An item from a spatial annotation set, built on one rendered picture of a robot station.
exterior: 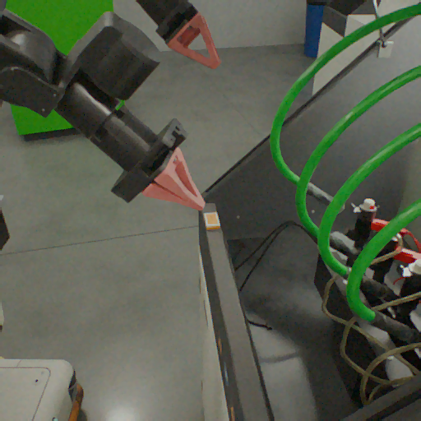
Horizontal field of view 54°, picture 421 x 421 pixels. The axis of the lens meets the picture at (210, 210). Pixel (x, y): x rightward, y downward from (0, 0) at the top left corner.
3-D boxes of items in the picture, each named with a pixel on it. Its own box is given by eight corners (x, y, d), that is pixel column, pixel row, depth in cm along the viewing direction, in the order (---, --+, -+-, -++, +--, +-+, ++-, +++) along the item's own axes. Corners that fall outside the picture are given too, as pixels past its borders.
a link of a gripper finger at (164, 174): (212, 210, 48) (151, 157, 45) (173, 242, 52) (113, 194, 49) (219, 182, 54) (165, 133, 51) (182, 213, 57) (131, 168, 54)
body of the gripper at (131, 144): (176, 149, 45) (122, 99, 42) (121, 202, 49) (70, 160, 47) (187, 127, 50) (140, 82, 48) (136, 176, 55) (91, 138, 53)
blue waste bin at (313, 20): (293, 51, 665) (299, -3, 623) (327, 49, 678) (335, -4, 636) (310, 60, 617) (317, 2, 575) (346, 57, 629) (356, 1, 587)
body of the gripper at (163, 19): (201, 14, 70) (169, -21, 69) (193, 7, 61) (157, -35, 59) (173, 43, 72) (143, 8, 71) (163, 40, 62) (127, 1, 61)
